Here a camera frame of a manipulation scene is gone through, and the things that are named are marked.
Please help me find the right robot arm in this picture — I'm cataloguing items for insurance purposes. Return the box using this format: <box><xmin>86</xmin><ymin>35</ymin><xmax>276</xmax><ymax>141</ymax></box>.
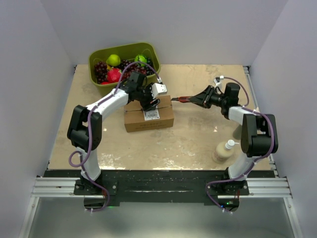
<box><xmin>187</xmin><ymin>82</ymin><xmax>278</xmax><ymax>195</ymax></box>

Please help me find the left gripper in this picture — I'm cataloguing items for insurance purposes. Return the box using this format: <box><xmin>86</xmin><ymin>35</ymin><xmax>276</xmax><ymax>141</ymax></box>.
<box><xmin>137</xmin><ymin>83</ymin><xmax>160</xmax><ymax>112</ymax></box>

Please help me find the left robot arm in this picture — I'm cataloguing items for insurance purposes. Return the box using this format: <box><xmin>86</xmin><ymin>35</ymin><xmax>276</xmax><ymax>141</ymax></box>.
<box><xmin>67</xmin><ymin>72</ymin><xmax>167</xmax><ymax>195</ymax></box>

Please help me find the brown cardboard express box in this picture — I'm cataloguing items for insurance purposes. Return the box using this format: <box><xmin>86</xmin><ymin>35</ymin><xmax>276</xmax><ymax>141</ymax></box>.
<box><xmin>124</xmin><ymin>95</ymin><xmax>174</xmax><ymax>132</ymax></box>

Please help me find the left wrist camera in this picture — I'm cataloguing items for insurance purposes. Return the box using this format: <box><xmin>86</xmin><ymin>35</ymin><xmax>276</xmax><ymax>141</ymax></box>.
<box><xmin>151</xmin><ymin>83</ymin><xmax>167</xmax><ymax>98</ymax></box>

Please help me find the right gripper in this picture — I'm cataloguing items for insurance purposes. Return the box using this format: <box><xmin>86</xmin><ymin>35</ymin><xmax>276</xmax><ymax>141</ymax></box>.
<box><xmin>189</xmin><ymin>85</ymin><xmax>227</xmax><ymax>109</ymax></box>

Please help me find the green striped ball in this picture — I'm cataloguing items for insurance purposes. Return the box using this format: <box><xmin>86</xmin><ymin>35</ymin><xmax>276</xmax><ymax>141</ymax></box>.
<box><xmin>134</xmin><ymin>54</ymin><xmax>148</xmax><ymax>63</ymax></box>

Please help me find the dark red grape bunch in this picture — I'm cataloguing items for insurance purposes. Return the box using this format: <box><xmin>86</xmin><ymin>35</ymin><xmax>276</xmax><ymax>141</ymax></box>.
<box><xmin>93</xmin><ymin>59</ymin><xmax>154</xmax><ymax>85</ymax></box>

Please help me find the yellow-green pear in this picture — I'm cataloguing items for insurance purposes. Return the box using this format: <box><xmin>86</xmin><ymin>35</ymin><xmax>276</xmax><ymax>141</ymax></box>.
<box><xmin>106</xmin><ymin>54</ymin><xmax>121</xmax><ymax>67</ymax></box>

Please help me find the cream lotion pump bottle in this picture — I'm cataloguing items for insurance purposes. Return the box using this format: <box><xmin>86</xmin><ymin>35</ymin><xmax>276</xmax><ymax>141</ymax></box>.
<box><xmin>213</xmin><ymin>139</ymin><xmax>239</xmax><ymax>164</ymax></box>

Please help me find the red black utility knife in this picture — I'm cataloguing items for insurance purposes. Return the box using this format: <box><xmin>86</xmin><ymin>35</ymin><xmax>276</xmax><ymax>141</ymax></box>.
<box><xmin>171</xmin><ymin>96</ymin><xmax>193</xmax><ymax>103</ymax></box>

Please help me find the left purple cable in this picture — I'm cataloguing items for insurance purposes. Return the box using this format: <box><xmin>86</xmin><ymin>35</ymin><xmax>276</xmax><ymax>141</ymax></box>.
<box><xmin>68</xmin><ymin>61</ymin><xmax>163</xmax><ymax>215</ymax></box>

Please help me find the aluminium frame rail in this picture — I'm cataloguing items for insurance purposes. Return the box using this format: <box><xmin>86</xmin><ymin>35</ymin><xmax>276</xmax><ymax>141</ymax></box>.
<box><xmin>32</xmin><ymin>64</ymin><xmax>294</xmax><ymax>199</ymax></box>

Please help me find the olive green plastic bin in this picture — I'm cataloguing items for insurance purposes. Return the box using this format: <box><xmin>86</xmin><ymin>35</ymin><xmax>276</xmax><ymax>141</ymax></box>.
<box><xmin>88</xmin><ymin>42</ymin><xmax>160</xmax><ymax>96</ymax></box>

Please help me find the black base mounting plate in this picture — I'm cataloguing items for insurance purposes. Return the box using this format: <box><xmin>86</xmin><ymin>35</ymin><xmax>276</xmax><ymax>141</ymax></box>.
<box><xmin>44</xmin><ymin>170</ymin><xmax>275</xmax><ymax>212</ymax></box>

